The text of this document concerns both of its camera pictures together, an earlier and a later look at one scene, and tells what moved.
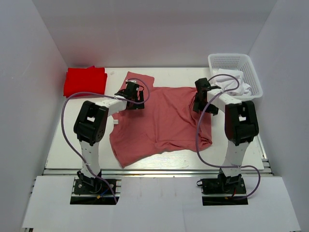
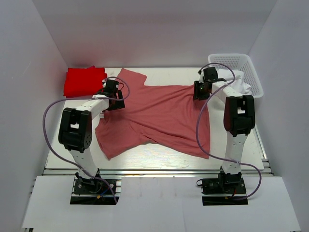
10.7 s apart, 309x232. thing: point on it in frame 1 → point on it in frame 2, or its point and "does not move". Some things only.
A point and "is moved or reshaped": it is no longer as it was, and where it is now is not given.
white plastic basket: [241, 62] does not move
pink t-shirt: [168, 123] is moved or reshaped
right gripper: [198, 105] → [197, 93]
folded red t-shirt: [90, 79] does not move
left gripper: [137, 106] → [119, 104]
